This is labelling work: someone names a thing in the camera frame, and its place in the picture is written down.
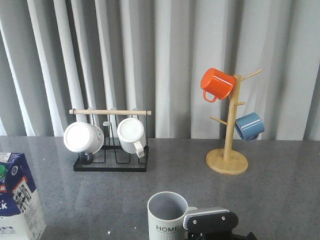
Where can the white smiley mug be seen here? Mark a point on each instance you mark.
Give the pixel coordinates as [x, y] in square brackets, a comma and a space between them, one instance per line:
[85, 139]

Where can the wooden mug tree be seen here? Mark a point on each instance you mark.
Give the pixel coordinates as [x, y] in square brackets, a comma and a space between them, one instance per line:
[226, 160]

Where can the orange enamel mug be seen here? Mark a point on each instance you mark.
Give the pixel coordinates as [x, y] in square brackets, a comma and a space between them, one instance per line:
[216, 85]

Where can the blue enamel mug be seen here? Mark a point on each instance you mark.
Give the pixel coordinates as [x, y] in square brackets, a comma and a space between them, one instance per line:
[249, 126]

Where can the white HOME mug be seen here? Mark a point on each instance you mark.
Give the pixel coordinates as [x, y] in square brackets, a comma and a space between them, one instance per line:
[165, 212]

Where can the grey pleated curtain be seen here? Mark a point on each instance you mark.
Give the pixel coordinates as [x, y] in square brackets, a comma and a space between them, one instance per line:
[56, 55]

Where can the black wire mug rack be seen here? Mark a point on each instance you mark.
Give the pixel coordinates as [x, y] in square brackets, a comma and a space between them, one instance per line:
[111, 157]

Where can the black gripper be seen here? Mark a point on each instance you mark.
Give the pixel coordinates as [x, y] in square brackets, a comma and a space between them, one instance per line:
[213, 223]

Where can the blue white milk carton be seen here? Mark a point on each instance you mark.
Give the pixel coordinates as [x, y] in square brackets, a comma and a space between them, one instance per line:
[21, 212]

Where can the white ribbed mug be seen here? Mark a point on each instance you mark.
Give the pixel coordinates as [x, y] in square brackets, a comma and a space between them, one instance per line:
[131, 134]

